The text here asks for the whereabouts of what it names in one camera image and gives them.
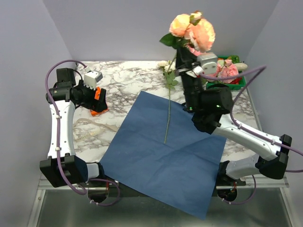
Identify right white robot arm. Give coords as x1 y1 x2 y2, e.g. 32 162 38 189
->
176 47 292 185

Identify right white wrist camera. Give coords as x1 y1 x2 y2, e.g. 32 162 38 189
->
193 52 218 76

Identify white radish toy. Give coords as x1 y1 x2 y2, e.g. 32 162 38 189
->
234 62 248 71

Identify pink rose bunch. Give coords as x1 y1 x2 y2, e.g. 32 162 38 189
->
209 59 239 84

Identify purple cable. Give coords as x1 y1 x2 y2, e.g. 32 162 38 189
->
201 65 303 205
45 60 121 207

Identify orange snack packet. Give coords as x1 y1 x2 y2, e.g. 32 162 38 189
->
90 87 108 116

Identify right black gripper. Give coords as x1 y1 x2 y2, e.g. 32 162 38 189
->
172 41 203 112

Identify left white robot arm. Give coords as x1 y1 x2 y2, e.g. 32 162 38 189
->
40 68 108 188

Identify aluminium rail frame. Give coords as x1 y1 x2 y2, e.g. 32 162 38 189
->
28 176 298 227

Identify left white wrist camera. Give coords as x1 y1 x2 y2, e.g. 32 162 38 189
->
83 71 103 90

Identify black mounting base plate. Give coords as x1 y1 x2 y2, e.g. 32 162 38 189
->
48 162 248 198

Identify white rose stem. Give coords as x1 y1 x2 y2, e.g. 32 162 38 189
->
158 61 178 144

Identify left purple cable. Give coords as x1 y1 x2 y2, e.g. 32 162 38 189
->
45 60 121 207

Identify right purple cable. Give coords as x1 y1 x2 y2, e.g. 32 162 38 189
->
201 65 303 205

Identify red chili peppers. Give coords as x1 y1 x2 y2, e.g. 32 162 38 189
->
230 77 242 85

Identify green bell pepper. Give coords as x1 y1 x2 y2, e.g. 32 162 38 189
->
227 55 241 64

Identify green plastic basket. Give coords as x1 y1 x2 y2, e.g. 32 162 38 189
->
206 56 246 90

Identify peach rose stem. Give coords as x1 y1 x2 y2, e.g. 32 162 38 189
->
160 11 215 63

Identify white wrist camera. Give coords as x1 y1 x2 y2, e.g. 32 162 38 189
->
83 71 103 90
193 52 218 76

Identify cream printed ribbon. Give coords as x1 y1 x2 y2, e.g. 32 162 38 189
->
73 117 119 142

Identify dark blue wrapping sheet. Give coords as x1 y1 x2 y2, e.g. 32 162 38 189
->
100 91 226 219

